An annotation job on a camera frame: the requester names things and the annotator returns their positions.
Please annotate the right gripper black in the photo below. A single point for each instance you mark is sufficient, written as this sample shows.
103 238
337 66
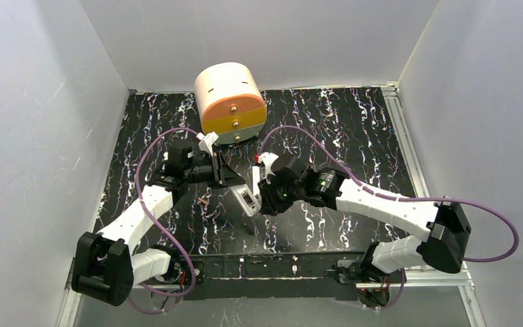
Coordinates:
265 195

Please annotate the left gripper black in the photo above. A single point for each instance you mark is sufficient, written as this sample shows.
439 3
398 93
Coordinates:
218 168

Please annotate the small brown battery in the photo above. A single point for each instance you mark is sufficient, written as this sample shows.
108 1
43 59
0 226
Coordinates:
205 202

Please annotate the white remote control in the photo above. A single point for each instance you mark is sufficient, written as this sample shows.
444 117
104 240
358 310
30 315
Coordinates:
245 197

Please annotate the white remote battery cover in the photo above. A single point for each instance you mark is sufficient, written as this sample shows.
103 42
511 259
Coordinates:
255 170

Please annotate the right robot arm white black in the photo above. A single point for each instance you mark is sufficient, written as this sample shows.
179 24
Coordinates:
438 230

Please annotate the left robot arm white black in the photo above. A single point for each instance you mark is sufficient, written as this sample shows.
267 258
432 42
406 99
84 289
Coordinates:
105 266

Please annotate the round pastel drawer box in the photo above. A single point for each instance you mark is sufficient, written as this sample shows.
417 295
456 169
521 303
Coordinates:
229 102

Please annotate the black marble pattern mat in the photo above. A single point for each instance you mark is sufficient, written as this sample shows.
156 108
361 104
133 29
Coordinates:
324 127

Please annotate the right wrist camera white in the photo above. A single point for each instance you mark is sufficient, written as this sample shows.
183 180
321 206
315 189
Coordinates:
264 162

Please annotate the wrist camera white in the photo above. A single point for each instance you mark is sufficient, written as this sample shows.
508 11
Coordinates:
207 141
264 162

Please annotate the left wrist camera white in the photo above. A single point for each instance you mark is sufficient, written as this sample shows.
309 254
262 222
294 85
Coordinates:
207 141

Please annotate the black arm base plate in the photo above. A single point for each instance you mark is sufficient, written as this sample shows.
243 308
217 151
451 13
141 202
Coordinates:
327 288

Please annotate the aluminium frame rail right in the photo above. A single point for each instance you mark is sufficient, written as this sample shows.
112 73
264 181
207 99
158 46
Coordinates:
396 113

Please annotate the aluminium frame rail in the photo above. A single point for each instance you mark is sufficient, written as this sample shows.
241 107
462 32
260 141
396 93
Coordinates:
341 267
396 113

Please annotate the aluminium frame rail front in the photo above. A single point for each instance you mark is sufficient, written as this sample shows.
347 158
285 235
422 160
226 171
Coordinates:
341 267

